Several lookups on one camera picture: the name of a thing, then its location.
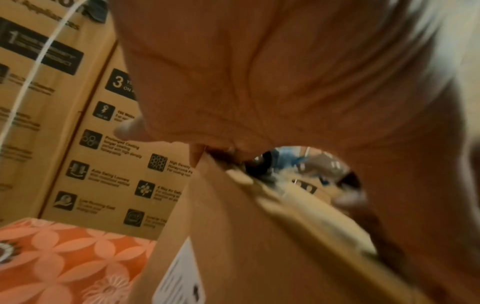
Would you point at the small cardboard box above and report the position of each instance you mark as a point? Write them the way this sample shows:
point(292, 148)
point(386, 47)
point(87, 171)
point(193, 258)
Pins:
point(255, 255)

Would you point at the person's left hand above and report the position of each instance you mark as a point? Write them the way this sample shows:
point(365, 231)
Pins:
point(300, 59)

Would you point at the orange floral tablecloth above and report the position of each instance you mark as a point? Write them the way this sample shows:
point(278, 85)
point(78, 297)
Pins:
point(60, 267)

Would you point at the stack of Crompton cartons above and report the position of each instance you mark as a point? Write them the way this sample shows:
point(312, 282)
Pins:
point(52, 119)

